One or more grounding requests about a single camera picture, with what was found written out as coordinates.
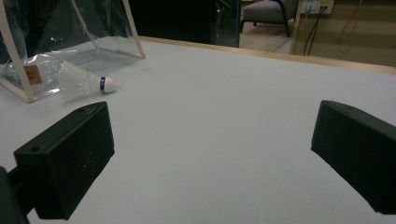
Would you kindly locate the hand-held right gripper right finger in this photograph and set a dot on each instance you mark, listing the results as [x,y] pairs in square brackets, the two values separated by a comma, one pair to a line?
[358,149]

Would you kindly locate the grey armchair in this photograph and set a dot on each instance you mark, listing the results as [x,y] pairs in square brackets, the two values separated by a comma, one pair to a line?
[267,14]

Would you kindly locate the white power strip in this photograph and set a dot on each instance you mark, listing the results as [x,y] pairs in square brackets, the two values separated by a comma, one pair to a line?
[317,5]

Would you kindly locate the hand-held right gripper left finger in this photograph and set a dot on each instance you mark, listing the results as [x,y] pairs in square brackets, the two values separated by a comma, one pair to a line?
[67,161]

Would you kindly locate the white shuttlecock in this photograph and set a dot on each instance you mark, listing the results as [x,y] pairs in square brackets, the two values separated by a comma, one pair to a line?
[84,82]

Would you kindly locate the clear plastic bag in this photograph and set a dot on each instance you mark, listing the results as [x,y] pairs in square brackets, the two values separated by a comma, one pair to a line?
[46,40]

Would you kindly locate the dark cabinet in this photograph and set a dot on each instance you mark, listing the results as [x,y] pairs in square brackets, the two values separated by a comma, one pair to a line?
[186,20]

